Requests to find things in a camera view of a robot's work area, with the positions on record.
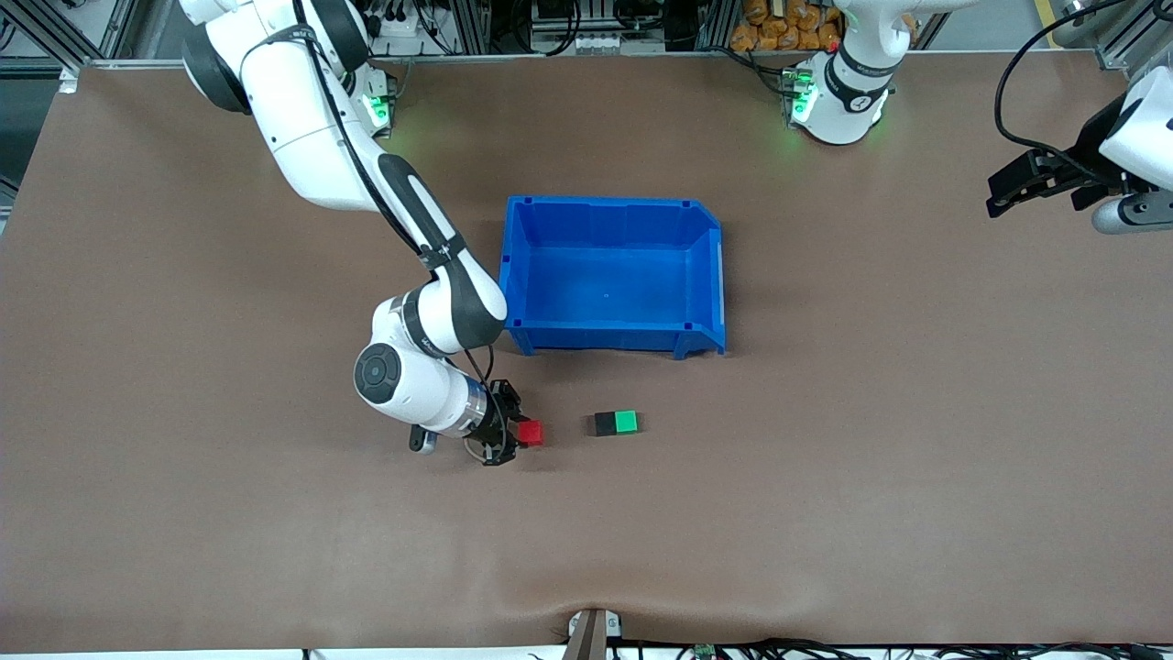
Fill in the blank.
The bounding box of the bag of orange items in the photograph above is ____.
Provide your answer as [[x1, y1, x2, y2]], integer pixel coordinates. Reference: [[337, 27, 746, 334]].
[[729, 0, 844, 53]]

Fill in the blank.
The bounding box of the brown table mat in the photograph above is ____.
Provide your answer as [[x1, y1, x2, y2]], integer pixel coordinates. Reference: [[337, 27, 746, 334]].
[[0, 50, 1173, 654]]

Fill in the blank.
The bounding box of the black control unit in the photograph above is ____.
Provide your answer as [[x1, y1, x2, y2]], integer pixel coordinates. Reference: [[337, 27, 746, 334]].
[[530, 0, 668, 54]]

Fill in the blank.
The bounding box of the blue plastic storage bin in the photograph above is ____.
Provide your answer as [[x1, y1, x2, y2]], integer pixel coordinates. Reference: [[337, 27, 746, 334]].
[[495, 195, 727, 360]]

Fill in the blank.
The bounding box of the white power strip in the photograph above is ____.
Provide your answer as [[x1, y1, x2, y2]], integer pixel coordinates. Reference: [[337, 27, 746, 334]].
[[371, 11, 432, 43]]

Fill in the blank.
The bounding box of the aluminium frame profile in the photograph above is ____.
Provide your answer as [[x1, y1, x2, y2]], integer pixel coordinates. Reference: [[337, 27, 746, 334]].
[[1095, 0, 1173, 72], [0, 0, 138, 67], [695, 0, 739, 51], [438, 0, 491, 54]]

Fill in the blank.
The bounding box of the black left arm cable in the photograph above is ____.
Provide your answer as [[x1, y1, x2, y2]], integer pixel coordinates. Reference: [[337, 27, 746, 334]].
[[995, 0, 1173, 166]]

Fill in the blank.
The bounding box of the metal table edge clamp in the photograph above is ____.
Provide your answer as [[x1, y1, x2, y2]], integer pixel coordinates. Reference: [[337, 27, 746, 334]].
[[566, 608, 624, 660]]

